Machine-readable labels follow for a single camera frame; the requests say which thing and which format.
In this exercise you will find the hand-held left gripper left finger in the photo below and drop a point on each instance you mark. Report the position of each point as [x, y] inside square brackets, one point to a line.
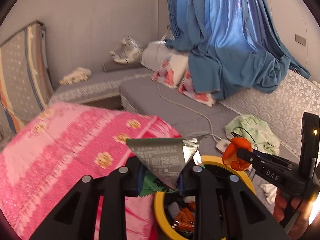
[140, 180]

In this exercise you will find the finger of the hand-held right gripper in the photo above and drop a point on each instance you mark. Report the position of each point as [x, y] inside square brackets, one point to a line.
[251, 160]
[275, 161]

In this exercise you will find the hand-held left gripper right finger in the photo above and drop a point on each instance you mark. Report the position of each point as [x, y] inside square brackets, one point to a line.
[181, 185]

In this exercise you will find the green silver snack wrapper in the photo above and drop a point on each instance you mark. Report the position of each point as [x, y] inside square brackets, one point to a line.
[162, 160]

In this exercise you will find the yellow-rimmed trash bin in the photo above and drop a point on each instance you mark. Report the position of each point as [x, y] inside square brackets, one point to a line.
[159, 210]

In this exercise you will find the orange snack wrapper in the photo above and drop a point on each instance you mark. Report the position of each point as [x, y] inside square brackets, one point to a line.
[185, 220]

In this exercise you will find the person's right hand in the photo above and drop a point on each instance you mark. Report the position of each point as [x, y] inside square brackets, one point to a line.
[281, 207]

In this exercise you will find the white cloth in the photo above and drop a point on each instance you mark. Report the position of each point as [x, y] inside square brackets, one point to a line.
[268, 192]

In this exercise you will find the light green cloth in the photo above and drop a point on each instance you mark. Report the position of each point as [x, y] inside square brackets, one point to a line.
[257, 127]

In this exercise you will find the white lace sofa cover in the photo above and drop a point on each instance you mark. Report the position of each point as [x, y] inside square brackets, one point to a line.
[287, 100]

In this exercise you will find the pink cartoon print pillow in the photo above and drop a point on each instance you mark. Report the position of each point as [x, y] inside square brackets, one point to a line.
[200, 96]

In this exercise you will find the pink floral blanket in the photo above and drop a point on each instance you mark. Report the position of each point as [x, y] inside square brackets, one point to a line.
[62, 142]

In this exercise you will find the white cartoon print pillow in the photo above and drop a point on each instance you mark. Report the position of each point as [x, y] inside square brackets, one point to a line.
[172, 72]

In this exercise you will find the blue curtain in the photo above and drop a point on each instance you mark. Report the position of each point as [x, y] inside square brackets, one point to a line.
[225, 42]

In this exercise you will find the cream crumpled cloth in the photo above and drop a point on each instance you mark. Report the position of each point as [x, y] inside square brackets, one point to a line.
[76, 76]

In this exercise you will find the white lace-covered cushion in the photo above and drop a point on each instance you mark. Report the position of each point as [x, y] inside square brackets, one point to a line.
[155, 55]

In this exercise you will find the white tiger plush toy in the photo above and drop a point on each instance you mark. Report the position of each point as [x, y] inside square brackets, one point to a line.
[127, 52]

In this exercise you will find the wall switch plate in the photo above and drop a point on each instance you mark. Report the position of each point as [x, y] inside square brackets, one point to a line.
[300, 40]

